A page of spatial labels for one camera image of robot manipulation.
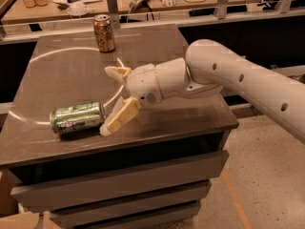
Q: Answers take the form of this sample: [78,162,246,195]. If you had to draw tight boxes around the white bowl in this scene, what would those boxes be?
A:
[67,3,89,16]

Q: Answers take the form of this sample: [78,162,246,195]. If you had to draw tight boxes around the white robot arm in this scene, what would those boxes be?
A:
[100,39,305,142]

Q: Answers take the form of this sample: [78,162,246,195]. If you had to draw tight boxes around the right metal bracket post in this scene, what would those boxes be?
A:
[213,0,229,19]

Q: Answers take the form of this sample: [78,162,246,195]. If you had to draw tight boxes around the orange soda can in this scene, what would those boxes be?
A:
[93,14,115,52]

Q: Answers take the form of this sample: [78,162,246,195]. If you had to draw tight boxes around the grey drawer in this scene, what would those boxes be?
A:
[51,180,211,228]
[11,151,229,211]
[75,201,200,229]

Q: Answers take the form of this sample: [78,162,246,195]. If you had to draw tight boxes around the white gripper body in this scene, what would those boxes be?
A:
[126,58,222,107]

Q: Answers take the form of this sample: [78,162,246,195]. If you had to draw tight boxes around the middle grey drawer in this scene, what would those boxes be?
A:
[51,180,211,228]

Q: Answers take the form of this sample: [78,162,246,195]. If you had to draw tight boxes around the bottom grey drawer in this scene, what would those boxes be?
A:
[75,201,200,229]

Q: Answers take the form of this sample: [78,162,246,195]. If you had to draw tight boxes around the green soda can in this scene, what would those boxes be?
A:
[50,102,105,135]

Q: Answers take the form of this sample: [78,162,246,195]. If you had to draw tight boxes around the metal bracket post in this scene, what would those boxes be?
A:
[213,0,229,19]
[107,0,120,29]

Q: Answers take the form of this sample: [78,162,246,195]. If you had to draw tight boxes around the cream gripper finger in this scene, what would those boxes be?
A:
[100,96,141,135]
[104,66,132,84]

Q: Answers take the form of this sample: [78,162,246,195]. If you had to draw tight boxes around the top grey drawer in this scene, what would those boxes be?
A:
[11,151,229,211]

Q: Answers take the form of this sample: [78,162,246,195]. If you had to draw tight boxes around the grey drawer cabinet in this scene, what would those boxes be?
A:
[0,26,237,229]

